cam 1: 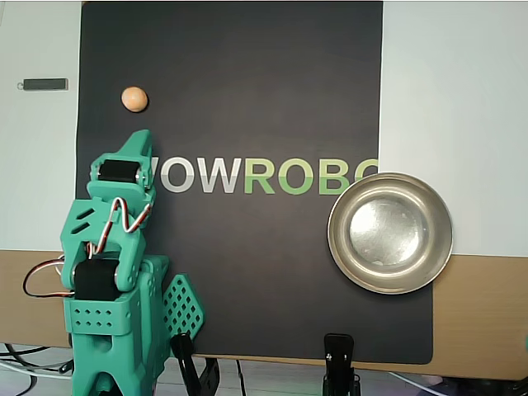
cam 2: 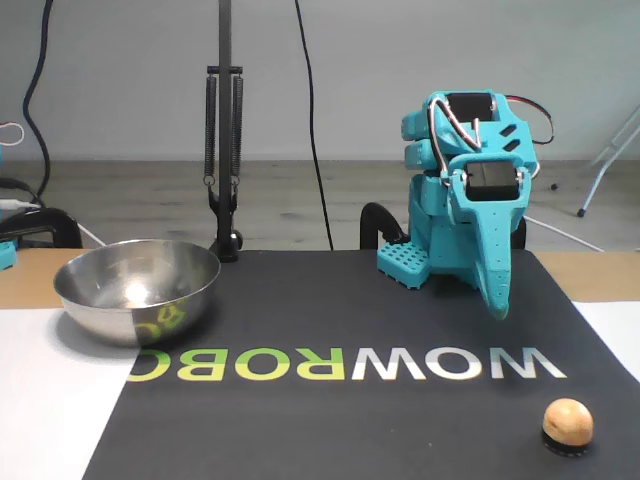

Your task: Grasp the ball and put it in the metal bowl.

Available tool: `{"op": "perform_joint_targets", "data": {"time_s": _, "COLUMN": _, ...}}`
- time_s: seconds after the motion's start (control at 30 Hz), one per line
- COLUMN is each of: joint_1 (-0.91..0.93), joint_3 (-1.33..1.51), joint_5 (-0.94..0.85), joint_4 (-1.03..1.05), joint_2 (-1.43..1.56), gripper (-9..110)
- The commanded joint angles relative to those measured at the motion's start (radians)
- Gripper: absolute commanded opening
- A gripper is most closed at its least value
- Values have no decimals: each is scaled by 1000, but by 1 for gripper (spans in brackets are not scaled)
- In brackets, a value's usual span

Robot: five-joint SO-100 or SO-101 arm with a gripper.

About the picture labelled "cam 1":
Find black mat with WOWROBO print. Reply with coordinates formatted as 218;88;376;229
68;1;435;366

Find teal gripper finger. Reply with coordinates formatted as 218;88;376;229
139;159;158;196
118;130;152;160

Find black hanging cable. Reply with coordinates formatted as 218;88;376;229
235;359;249;396

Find black floor cable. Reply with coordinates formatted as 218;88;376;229
0;342;73;396

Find wooden ball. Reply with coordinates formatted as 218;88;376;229
120;86;149;112

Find red white black servo cable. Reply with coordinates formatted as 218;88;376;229
22;255;78;300
86;197;152;257

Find black table clamp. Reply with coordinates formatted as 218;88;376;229
169;332;222;396

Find metal bowl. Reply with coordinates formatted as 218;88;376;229
327;172;454;295

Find teal robot base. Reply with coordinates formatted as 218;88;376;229
138;254;206;364

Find black rectangular stick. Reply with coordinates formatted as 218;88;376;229
16;78;68;92

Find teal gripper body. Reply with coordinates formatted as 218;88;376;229
86;154;158;207

